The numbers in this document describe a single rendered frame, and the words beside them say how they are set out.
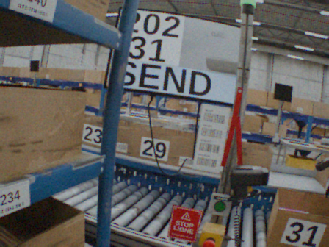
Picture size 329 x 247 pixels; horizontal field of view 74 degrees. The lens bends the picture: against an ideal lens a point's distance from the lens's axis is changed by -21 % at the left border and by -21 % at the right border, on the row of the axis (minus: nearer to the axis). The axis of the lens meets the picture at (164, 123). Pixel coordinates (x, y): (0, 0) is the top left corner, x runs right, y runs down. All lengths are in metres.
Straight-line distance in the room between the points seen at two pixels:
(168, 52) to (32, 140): 0.64
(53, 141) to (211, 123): 0.53
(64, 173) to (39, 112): 0.09
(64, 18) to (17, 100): 0.11
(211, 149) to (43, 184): 0.58
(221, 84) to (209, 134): 0.19
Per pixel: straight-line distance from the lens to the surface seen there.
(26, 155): 0.34
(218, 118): 0.79
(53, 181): 0.33
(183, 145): 1.44
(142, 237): 0.97
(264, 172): 0.76
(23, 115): 0.32
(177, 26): 0.92
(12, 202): 0.28
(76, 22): 0.33
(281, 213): 0.99
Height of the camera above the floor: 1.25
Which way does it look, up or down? 6 degrees down
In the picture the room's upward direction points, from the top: 8 degrees clockwise
